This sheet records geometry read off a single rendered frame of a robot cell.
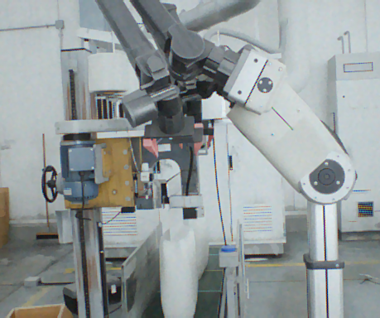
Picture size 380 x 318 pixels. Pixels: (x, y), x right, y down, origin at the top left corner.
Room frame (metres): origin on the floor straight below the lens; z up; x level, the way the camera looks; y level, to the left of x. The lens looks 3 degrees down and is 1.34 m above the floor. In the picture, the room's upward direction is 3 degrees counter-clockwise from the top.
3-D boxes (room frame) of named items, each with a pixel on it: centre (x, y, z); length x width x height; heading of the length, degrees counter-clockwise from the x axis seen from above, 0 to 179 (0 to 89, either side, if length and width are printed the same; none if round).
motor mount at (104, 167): (2.02, 0.39, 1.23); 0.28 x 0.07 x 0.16; 174
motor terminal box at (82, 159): (1.86, 0.45, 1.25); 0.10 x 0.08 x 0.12; 109
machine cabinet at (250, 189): (5.34, 0.12, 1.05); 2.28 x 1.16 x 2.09; 84
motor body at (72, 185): (1.96, 0.48, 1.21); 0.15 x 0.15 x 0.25
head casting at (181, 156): (2.19, 0.08, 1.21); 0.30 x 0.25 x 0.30; 174
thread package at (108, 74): (1.95, 0.33, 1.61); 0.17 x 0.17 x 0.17
